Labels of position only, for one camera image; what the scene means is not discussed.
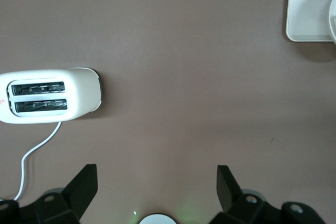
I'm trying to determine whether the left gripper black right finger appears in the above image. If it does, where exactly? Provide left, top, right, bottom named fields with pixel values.
left=209, top=165, right=327, bottom=224

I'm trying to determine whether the white two-slot toaster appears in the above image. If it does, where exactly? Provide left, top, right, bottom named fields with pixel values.
left=0, top=67, right=103, bottom=125

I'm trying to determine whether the white toaster power cable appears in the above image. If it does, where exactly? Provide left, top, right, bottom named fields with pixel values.
left=13, top=121, right=63, bottom=201

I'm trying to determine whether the brown table cover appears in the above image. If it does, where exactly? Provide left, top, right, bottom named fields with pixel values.
left=0, top=0, right=336, bottom=224

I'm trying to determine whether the round beige plate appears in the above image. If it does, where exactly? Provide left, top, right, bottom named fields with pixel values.
left=326, top=0, right=336, bottom=46

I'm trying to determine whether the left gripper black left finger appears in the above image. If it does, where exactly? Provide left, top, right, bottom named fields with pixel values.
left=0, top=164, right=99, bottom=224

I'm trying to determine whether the beige rabbit print tray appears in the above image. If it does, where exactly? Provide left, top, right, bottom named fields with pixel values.
left=285, top=0, right=336, bottom=42

